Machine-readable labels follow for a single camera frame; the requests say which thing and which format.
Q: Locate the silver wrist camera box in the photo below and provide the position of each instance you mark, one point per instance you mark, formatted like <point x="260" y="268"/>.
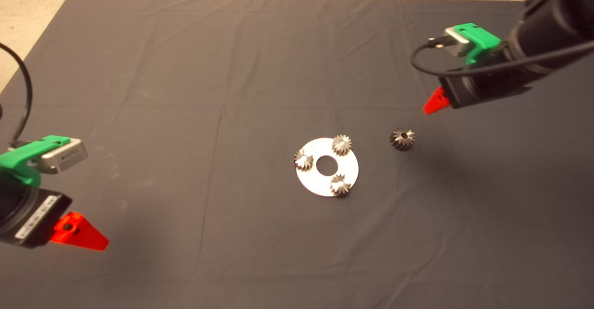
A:
<point x="457" y="42"/>
<point x="65" y="157"/>

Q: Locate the green left camera mount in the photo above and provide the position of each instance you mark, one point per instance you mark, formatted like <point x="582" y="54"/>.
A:
<point x="23" y="158"/>

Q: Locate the larger steel gear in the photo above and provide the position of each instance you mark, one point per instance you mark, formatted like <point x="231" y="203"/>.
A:
<point x="409" y="140"/>

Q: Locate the small steel gear on pin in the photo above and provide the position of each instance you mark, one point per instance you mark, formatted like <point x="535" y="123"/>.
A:
<point x="340" y="186"/>
<point x="304" y="160"/>

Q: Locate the smaller steel gear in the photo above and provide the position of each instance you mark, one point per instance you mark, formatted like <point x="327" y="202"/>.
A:
<point x="342" y="144"/>

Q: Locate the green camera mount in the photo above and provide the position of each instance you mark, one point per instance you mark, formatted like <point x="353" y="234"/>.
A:
<point x="23" y="158"/>
<point x="478" y="40"/>

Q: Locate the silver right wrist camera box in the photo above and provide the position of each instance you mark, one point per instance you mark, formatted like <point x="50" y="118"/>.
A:
<point x="457" y="42"/>

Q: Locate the round metal plate with hole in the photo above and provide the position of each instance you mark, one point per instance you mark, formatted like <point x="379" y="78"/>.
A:
<point x="311" y="181"/>

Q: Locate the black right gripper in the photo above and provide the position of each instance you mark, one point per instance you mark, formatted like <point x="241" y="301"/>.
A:
<point x="487" y="88"/>

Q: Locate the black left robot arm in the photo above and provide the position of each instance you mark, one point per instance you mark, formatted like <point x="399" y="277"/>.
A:
<point x="9" y="193"/>

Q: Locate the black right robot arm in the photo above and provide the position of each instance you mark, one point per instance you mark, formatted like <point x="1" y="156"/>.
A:
<point x="557" y="21"/>

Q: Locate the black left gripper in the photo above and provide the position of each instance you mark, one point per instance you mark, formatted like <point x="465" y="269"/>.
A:
<point x="28" y="216"/>

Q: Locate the dark grey table cloth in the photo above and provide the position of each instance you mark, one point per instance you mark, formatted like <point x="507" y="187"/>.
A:
<point x="185" y="114"/>

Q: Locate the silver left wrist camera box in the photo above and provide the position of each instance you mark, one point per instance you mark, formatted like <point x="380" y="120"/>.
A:
<point x="65" y="157"/>

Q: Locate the green right camera mount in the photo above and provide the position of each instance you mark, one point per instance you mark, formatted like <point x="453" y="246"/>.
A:
<point x="478" y="40"/>

